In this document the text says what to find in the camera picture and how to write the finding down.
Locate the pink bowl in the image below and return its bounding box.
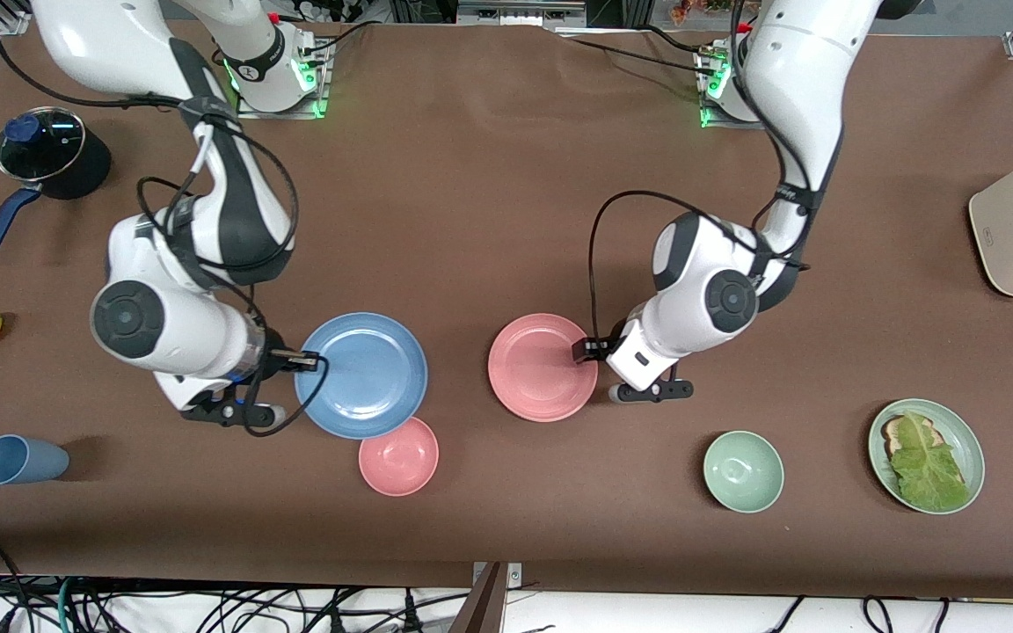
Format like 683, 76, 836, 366
358, 417, 440, 498

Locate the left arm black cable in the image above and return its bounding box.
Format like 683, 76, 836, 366
587, 191, 811, 353

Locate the aluminium frame beam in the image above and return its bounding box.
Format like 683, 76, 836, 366
456, 0, 588, 27

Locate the glass lid blue knob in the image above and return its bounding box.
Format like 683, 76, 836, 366
0, 107, 86, 183

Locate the black base cable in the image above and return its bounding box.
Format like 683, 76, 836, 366
300, 18, 384, 59
559, 31, 718, 76

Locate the green lettuce leaf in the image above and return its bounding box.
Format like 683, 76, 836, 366
889, 410, 972, 513

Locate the mint green plate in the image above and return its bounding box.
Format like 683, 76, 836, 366
867, 398, 987, 516

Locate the blue cup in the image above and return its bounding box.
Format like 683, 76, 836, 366
0, 434, 70, 486

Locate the orange red background item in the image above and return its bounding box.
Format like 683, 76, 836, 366
669, 0, 736, 24

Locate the dark slanted bar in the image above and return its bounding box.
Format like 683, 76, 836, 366
449, 563, 508, 633

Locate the mint green bowl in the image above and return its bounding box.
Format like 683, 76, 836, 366
703, 430, 785, 514

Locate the toasted bread slice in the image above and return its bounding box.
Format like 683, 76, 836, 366
881, 416, 938, 458

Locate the pink plate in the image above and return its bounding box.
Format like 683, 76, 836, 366
487, 313, 600, 423

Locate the black pot blue handle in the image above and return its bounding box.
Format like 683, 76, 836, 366
0, 123, 113, 260

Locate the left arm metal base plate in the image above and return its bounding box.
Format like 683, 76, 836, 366
700, 104, 767, 132

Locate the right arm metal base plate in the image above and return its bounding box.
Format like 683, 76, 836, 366
235, 92, 330, 120

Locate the green cable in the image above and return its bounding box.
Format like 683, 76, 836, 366
55, 576, 78, 633

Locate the silver metal bracket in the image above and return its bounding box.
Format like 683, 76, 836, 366
471, 562, 524, 588

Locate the blue plate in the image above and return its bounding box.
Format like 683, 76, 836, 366
294, 312, 429, 440

